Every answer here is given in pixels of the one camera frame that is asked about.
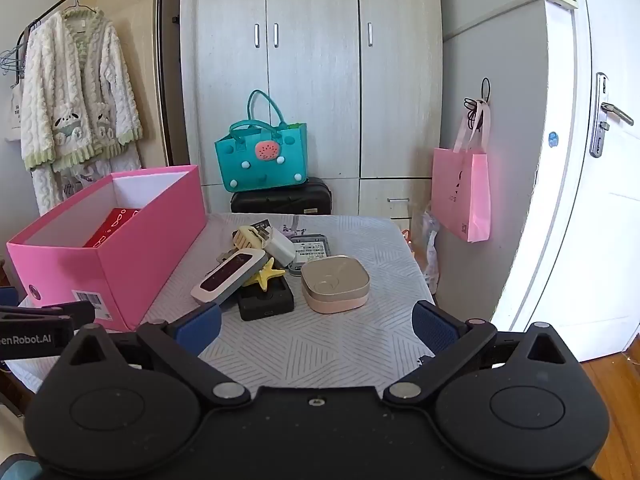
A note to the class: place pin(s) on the white charger plug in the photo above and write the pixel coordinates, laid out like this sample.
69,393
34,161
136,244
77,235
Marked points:
280,250

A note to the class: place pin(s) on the black power bank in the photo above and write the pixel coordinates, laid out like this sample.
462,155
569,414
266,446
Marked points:
265,305

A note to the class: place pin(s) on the yellow starfish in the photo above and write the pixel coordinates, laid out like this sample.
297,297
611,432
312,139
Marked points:
265,275

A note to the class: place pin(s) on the black suitcase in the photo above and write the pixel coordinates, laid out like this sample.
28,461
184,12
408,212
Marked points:
280,200

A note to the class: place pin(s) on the pink cardboard box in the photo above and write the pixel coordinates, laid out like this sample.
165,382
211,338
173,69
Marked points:
150,240

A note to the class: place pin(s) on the white patterned tablecloth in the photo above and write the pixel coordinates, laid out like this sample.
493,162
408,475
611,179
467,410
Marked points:
325,345

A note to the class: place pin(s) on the dark sliding door frame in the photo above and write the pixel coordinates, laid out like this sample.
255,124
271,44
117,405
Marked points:
170,85

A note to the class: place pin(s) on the grey device with white label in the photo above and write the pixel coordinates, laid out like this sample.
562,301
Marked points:
312,249

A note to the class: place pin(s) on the round blue sticker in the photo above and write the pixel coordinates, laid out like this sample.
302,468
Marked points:
553,139

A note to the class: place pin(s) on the white door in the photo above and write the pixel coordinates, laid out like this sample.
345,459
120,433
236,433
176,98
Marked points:
565,210

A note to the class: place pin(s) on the pink paper bag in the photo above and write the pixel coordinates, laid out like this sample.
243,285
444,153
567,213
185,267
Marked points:
460,190

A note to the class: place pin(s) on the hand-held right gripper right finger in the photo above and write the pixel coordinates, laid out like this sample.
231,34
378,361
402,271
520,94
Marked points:
432,327

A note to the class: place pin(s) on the white canvas tote bag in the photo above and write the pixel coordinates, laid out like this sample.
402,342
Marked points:
14,110

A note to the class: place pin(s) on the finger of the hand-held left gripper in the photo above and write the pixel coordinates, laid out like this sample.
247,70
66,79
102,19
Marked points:
77,316

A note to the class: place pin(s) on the white fluffy bathrobe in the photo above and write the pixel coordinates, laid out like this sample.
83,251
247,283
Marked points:
75,90

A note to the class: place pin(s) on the white portable router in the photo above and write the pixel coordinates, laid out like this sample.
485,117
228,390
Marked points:
227,275

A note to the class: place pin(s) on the black clothes rack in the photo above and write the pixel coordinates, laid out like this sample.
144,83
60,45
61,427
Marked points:
50,6

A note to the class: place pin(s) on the teal felt handbag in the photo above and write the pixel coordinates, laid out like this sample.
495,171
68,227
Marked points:
260,165

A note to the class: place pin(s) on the light wooden wardrobe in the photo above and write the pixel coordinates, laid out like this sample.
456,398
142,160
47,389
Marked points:
310,85

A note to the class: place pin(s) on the pink compact case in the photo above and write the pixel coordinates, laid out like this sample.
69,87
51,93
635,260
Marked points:
332,285

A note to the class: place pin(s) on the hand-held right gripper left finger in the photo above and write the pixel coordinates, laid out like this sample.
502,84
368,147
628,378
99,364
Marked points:
200,325

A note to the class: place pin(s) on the clear plastic bag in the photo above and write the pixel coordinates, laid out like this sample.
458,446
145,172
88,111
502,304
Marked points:
430,250

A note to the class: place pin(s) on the red glasses-print case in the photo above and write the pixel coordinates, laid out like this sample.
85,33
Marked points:
110,227

